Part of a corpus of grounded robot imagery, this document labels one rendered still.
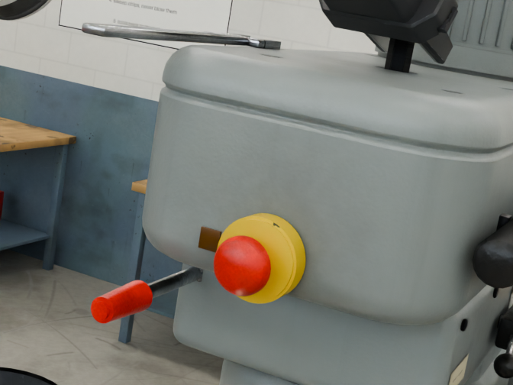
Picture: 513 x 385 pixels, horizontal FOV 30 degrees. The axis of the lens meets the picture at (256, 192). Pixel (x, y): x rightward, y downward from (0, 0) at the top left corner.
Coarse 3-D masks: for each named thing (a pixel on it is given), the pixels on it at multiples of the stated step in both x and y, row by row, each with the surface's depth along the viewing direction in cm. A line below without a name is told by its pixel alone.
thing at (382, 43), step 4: (368, 36) 84; (372, 36) 84; (376, 36) 84; (380, 36) 85; (372, 40) 85; (376, 40) 85; (380, 40) 85; (384, 40) 86; (388, 40) 86; (376, 44) 86; (380, 44) 85; (384, 44) 86; (388, 44) 86; (380, 48) 86; (384, 48) 86; (388, 48) 86
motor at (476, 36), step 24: (480, 0) 95; (504, 0) 95; (456, 24) 96; (480, 24) 96; (504, 24) 95; (456, 48) 96; (480, 48) 96; (504, 48) 96; (456, 72) 97; (480, 72) 96; (504, 72) 96
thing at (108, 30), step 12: (84, 24) 64; (96, 24) 64; (108, 24) 66; (108, 36) 64; (120, 36) 65; (132, 36) 66; (144, 36) 68; (156, 36) 69; (168, 36) 70; (180, 36) 72; (192, 36) 73; (204, 36) 75; (216, 36) 76; (228, 36) 78; (240, 36) 82; (264, 48) 82; (276, 48) 84
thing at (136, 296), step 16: (192, 272) 79; (128, 288) 70; (144, 288) 71; (160, 288) 74; (176, 288) 77; (96, 304) 68; (112, 304) 68; (128, 304) 69; (144, 304) 71; (96, 320) 68; (112, 320) 68
